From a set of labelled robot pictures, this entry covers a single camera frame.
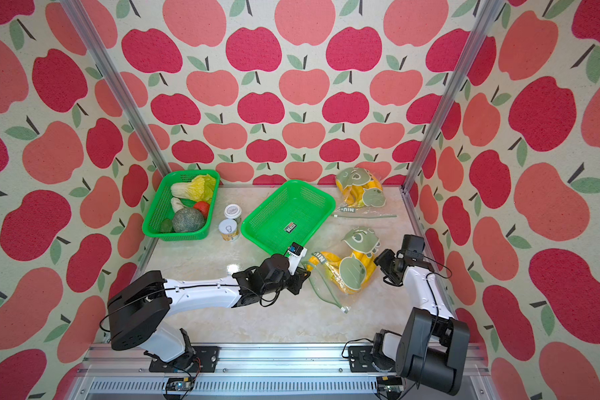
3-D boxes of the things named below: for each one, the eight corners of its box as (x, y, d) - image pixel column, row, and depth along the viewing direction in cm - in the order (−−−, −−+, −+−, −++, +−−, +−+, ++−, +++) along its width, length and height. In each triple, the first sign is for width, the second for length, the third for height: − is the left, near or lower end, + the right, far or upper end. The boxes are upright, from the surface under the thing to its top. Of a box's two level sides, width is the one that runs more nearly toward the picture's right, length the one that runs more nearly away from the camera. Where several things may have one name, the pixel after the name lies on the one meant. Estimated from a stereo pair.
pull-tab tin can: (220, 242, 104) (216, 233, 99) (223, 227, 109) (220, 218, 104) (237, 242, 104) (234, 233, 99) (240, 227, 109) (237, 218, 104)
